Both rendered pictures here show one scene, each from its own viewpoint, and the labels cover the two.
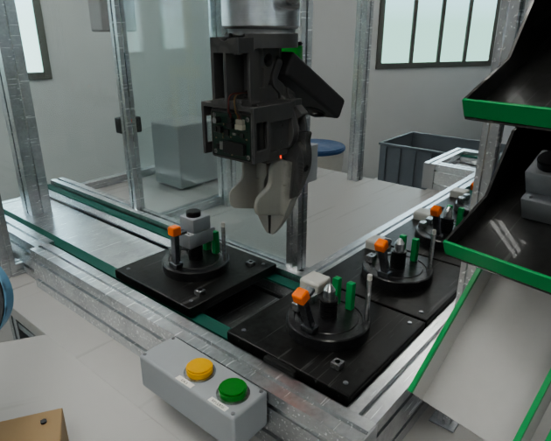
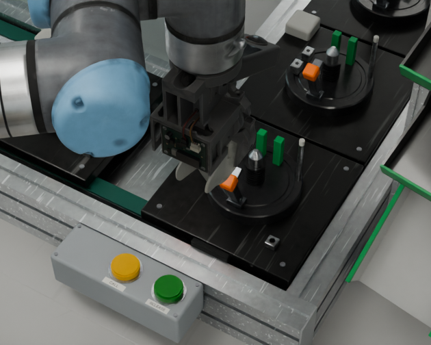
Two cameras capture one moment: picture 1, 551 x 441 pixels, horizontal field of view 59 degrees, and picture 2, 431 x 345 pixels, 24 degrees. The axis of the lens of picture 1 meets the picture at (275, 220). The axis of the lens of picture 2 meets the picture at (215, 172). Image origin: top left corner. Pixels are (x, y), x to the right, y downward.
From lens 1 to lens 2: 0.70 m
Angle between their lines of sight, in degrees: 29
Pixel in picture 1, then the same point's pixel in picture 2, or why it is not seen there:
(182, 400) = (112, 299)
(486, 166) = not seen: hidden behind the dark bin
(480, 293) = not seen: hidden behind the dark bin
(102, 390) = (1, 283)
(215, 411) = (155, 313)
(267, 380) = (200, 270)
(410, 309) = (347, 146)
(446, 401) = (381, 282)
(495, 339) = (429, 224)
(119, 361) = (3, 241)
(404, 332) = (340, 184)
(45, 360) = not seen: outside the picture
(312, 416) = (254, 306)
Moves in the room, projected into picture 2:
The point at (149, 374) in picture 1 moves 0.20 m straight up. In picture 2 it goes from (66, 273) to (48, 181)
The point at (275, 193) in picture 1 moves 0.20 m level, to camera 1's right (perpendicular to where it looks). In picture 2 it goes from (221, 168) to (400, 144)
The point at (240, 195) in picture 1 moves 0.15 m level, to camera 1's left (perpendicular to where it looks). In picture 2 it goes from (185, 167) to (46, 185)
